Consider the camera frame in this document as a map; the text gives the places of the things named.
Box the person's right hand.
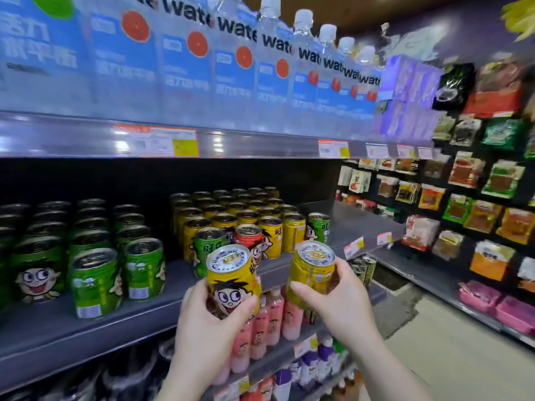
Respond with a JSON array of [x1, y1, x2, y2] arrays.
[[289, 256, 379, 360]]

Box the person's left hand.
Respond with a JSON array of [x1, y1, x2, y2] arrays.
[[173, 277, 260, 385]]

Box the rows of yellow cans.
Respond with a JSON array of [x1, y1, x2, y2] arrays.
[[169, 186, 308, 263]]

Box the rows of green cans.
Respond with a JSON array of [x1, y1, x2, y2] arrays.
[[0, 198, 167, 320]]

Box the grey metal shelf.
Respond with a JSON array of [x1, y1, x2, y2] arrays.
[[0, 200, 406, 395], [200, 283, 390, 401], [0, 110, 437, 160]]

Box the row of black yellow tins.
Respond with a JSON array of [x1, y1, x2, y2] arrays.
[[350, 254, 378, 291]]

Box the row of colourful drink bottles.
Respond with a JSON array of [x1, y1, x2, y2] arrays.
[[240, 336, 360, 401]]

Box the row of pink drink bottles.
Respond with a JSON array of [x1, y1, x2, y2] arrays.
[[211, 287, 306, 387]]

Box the pink plastic basket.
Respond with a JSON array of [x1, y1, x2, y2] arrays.
[[458, 281, 503, 315], [496, 295, 535, 335]]

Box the stack of purple packets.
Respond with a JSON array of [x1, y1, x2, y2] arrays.
[[372, 53, 445, 141]]

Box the row of blue label bottles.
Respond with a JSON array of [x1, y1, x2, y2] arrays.
[[0, 0, 383, 138]]

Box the wall of hanging snack packets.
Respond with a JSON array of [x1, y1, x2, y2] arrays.
[[336, 53, 535, 288]]

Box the white cartoon wall sticker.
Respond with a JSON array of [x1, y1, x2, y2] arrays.
[[378, 21, 446, 61]]

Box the yellow banana wall sticker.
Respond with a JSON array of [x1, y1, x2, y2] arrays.
[[500, 0, 535, 42]]

